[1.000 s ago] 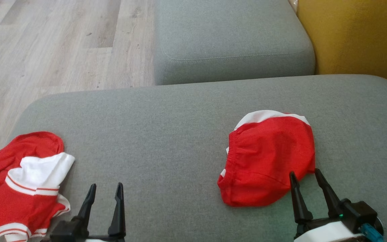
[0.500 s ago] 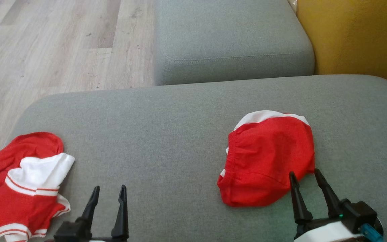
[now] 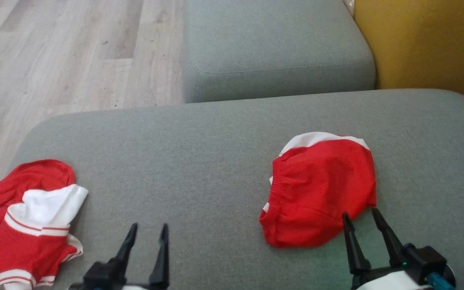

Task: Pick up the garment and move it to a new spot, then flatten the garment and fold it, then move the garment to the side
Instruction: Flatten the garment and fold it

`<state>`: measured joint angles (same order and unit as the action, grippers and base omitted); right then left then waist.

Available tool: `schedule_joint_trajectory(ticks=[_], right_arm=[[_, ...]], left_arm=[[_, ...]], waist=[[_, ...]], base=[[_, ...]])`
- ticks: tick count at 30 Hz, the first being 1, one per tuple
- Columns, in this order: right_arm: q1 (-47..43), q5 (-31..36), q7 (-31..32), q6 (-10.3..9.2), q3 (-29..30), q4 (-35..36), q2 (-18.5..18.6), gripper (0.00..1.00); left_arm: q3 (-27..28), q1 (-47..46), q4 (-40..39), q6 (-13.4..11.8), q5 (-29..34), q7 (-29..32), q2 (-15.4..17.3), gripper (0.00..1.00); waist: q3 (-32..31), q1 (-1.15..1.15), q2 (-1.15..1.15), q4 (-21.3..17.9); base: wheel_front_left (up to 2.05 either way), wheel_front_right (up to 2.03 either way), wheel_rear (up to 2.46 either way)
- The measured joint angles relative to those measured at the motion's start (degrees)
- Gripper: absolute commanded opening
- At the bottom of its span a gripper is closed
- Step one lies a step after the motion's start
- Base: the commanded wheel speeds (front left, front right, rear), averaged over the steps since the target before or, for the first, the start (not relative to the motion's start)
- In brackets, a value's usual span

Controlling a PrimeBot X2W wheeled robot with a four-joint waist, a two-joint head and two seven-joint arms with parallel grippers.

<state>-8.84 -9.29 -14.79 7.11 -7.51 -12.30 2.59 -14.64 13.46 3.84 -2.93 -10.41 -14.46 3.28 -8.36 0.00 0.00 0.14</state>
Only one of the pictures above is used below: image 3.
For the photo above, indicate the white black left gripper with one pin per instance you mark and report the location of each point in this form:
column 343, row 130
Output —
column 137, row 287

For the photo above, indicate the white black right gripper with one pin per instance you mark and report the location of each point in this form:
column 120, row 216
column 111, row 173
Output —
column 385, row 282

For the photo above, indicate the red shorts white waistband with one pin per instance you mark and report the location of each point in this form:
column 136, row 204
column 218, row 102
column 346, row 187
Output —
column 320, row 189

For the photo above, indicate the red white basketball jersey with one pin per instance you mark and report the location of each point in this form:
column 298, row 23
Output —
column 6, row 245

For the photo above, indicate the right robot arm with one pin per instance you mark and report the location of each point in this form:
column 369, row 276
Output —
column 452, row 278

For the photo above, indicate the large grey sofa seat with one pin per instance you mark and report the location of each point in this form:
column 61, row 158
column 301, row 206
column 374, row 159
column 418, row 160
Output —
column 195, row 161

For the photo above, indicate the yellow upholstered cushion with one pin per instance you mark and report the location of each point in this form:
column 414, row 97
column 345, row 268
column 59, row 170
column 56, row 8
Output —
column 429, row 40

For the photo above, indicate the small grey sofa ottoman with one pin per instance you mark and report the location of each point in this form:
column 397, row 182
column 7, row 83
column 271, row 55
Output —
column 272, row 44

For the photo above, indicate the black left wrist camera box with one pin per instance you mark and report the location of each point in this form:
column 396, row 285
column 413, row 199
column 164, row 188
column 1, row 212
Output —
column 103, row 276

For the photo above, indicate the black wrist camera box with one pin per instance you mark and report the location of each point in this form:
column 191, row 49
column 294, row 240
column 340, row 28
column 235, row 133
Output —
column 427, row 259
column 103, row 276

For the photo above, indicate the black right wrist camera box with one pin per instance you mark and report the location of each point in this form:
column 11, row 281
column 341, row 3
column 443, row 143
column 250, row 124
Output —
column 427, row 259

